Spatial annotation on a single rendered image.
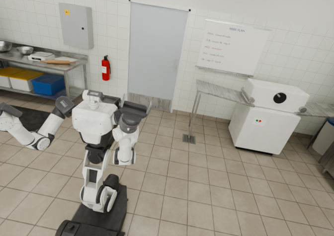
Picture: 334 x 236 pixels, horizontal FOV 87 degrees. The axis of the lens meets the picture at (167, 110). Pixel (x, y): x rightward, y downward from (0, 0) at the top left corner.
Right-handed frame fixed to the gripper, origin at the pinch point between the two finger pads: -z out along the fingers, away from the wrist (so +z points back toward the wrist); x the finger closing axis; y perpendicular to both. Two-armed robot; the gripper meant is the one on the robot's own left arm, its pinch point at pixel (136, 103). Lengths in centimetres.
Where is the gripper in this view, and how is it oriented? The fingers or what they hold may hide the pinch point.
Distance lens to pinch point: 74.0
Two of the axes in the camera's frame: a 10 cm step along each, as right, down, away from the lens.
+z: -3.5, 5.8, 7.4
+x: -9.4, -2.5, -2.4
